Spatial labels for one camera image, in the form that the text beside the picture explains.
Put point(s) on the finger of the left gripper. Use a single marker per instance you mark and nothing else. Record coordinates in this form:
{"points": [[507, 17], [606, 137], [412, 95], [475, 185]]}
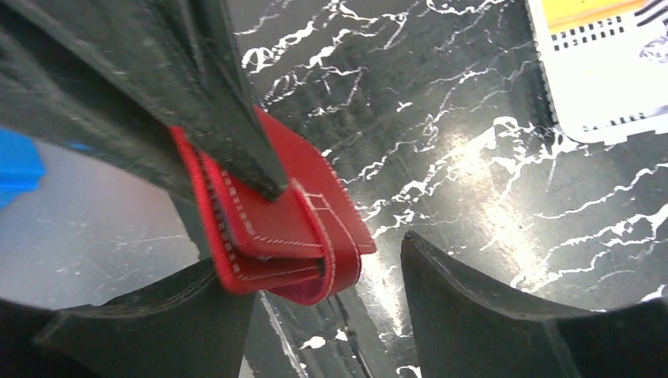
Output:
{"points": [[236, 140], [48, 93]]}

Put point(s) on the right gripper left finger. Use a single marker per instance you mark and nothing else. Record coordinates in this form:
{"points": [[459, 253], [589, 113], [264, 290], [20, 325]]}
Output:
{"points": [[185, 325]]}

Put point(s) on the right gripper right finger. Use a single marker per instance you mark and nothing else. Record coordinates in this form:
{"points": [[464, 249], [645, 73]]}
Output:
{"points": [[468, 324]]}

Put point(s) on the red leather card holder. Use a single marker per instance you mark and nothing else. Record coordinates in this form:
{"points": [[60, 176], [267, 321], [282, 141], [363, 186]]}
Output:
{"points": [[305, 246]]}

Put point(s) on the white plastic basket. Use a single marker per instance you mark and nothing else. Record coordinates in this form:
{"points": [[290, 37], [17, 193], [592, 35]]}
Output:
{"points": [[604, 66]]}

